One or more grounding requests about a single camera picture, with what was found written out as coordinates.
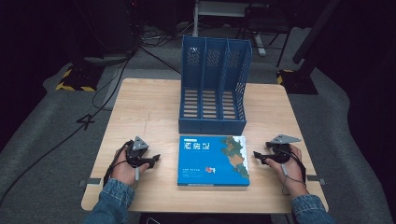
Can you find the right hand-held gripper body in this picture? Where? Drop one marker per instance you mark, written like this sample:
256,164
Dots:
281,149

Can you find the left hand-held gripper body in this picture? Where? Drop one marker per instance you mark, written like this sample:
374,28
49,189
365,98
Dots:
139,146

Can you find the person's right hand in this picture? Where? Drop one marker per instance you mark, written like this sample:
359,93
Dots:
291,174

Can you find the person's left hand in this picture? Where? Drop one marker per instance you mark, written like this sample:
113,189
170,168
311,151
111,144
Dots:
124,172

